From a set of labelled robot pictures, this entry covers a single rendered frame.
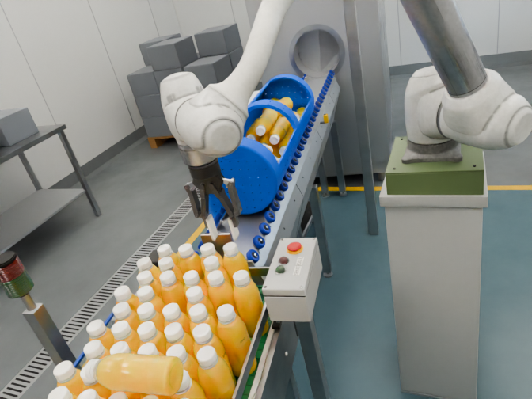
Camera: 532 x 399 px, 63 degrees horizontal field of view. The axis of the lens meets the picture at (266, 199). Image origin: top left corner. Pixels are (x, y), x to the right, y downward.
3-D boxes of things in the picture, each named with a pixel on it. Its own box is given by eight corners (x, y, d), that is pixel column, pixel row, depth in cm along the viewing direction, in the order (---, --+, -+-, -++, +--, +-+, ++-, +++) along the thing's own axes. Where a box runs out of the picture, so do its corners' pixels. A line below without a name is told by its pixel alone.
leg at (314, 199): (333, 271, 269) (317, 183, 240) (332, 278, 264) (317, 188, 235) (324, 271, 271) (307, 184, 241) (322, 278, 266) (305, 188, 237)
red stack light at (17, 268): (30, 266, 108) (23, 253, 106) (12, 283, 102) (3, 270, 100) (10, 266, 110) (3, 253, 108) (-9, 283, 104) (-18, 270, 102)
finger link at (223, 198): (212, 177, 111) (217, 176, 110) (234, 212, 115) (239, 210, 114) (207, 185, 108) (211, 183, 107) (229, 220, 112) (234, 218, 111)
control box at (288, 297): (322, 267, 117) (317, 236, 112) (311, 322, 100) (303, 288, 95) (286, 267, 120) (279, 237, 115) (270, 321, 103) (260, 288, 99)
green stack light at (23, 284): (39, 281, 110) (31, 266, 108) (21, 299, 105) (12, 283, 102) (20, 281, 112) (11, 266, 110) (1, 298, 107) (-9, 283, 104)
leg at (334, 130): (347, 192, 350) (336, 119, 321) (346, 196, 345) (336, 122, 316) (340, 193, 352) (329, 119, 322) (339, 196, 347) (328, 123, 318)
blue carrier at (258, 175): (317, 126, 228) (312, 71, 214) (281, 215, 156) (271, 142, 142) (264, 127, 236) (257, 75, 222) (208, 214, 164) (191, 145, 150)
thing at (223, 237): (241, 262, 139) (232, 229, 133) (239, 267, 137) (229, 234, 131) (213, 262, 142) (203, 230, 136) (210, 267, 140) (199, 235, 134)
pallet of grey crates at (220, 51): (260, 118, 565) (237, 22, 509) (234, 143, 502) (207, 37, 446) (182, 124, 614) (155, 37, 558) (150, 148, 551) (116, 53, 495)
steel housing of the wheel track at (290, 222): (343, 115, 325) (338, 70, 309) (284, 341, 147) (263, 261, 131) (306, 119, 334) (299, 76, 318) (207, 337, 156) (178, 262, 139)
